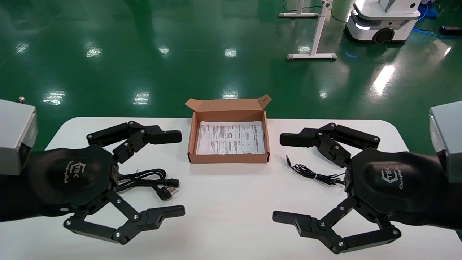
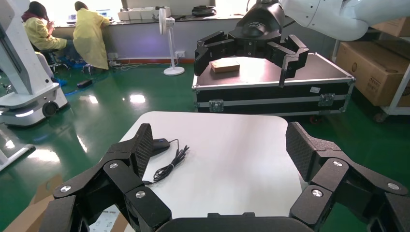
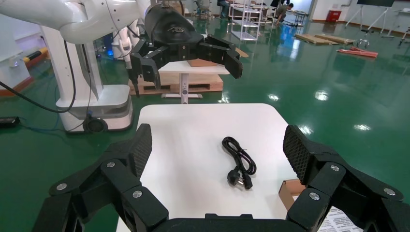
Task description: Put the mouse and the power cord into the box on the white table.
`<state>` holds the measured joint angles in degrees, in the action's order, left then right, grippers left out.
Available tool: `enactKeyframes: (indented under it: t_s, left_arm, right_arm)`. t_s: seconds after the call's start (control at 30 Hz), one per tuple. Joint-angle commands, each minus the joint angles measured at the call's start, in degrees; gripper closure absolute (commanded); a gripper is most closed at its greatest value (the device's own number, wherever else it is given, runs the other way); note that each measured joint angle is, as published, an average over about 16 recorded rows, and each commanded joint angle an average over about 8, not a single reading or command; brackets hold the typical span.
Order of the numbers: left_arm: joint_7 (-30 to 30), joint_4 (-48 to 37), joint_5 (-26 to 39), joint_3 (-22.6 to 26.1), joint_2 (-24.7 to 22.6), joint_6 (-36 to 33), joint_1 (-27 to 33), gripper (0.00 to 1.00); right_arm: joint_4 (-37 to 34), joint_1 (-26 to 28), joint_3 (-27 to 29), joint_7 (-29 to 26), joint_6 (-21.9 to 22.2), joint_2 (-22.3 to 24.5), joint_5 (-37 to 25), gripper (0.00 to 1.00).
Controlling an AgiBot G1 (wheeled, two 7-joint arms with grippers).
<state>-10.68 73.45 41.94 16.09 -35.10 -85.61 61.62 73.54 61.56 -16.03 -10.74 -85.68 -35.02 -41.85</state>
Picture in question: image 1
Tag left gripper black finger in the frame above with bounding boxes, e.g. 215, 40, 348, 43
64, 190, 186, 245
87, 121, 182, 164

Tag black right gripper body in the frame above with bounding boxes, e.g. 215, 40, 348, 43
345, 147, 447, 222

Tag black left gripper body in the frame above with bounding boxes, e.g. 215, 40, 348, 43
27, 144, 119, 218

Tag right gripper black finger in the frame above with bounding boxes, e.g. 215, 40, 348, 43
280, 123, 380, 167
272, 196, 402, 254

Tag black power cable with plug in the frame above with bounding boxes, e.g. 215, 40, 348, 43
115, 169, 180, 201

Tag black wired computer mouse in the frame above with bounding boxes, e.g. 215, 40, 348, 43
285, 155, 347, 187

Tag open brown cardboard box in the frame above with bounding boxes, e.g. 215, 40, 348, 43
185, 94, 272, 164

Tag printed white paper sheet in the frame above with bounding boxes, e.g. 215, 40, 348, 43
196, 122, 265, 155

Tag white wheeled robot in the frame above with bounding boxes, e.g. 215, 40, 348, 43
345, 0, 423, 44

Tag black power adapter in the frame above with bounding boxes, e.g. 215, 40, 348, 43
440, 25, 462, 36

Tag blue cable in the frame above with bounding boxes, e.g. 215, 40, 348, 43
413, 4, 444, 37

